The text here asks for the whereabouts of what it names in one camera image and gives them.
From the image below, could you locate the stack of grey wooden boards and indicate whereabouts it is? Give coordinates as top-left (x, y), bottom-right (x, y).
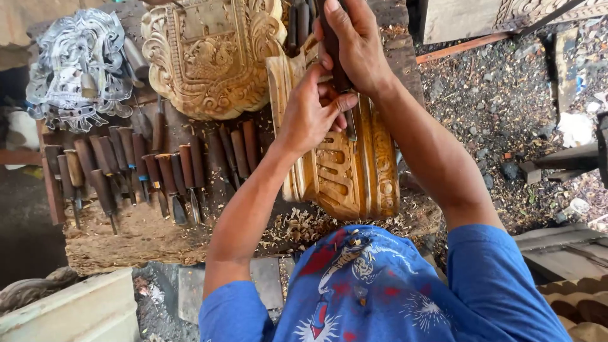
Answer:
top-left (513, 223), bottom-right (608, 282)

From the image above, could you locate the row of wooden-handled chisels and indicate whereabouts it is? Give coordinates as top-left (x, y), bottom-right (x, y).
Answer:
top-left (41, 119), bottom-right (263, 236)

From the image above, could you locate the person's right hand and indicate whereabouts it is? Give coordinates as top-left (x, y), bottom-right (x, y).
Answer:
top-left (313, 0), bottom-right (396, 98)

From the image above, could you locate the dark-handled carving chisel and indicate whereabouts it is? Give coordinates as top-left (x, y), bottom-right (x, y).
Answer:
top-left (317, 0), bottom-right (358, 142)

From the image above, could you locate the weathered narrow wooden board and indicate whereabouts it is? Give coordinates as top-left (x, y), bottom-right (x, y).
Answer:
top-left (553, 28), bottom-right (581, 115)

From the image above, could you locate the person's left hand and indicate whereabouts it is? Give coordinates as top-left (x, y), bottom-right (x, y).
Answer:
top-left (277, 63), bottom-right (359, 158)

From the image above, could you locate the white plastic scrap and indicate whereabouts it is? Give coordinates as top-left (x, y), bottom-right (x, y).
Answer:
top-left (556, 112), bottom-right (597, 148)

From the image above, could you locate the grey concrete slab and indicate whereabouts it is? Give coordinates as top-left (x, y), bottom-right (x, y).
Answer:
top-left (178, 256), bottom-right (286, 325)

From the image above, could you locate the grey wooden block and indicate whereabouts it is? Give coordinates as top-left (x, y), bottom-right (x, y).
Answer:
top-left (518, 142), bottom-right (602, 186)

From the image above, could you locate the white sack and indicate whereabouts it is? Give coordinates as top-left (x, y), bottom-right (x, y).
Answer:
top-left (4, 108), bottom-right (41, 154)

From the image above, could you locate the bunch of dark chisel handles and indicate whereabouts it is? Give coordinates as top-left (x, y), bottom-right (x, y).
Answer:
top-left (285, 0), bottom-right (318, 54)

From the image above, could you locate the large carved wooden crest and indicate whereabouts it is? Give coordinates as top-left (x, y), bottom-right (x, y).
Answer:
top-left (141, 0), bottom-right (288, 121)

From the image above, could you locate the pale wooden crate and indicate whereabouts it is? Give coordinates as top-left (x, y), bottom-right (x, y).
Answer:
top-left (0, 268), bottom-right (141, 342)

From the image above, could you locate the grey carved wood piece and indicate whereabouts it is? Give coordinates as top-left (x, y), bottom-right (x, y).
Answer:
top-left (0, 266), bottom-right (80, 315)

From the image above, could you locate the reddish wooden slat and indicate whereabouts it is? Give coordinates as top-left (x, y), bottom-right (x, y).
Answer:
top-left (415, 31), bottom-right (515, 65)

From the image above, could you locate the pile of wood shavings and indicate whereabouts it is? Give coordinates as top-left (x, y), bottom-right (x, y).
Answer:
top-left (256, 205), bottom-right (347, 253)

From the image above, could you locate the brown ribbed carved wood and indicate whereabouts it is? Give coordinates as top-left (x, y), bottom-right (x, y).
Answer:
top-left (537, 275), bottom-right (608, 342)

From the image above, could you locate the carved wooden moulding block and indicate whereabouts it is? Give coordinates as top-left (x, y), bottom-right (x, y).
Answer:
top-left (265, 34), bottom-right (401, 222)

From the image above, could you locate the round wooden mallet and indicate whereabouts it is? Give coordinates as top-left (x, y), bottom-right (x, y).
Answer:
top-left (123, 37), bottom-right (151, 80)

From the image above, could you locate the carved wooden plank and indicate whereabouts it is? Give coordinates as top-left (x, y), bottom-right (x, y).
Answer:
top-left (420, 0), bottom-right (608, 45)

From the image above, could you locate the blue printed t-shirt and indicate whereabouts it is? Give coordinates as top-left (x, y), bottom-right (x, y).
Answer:
top-left (199, 224), bottom-right (573, 342)

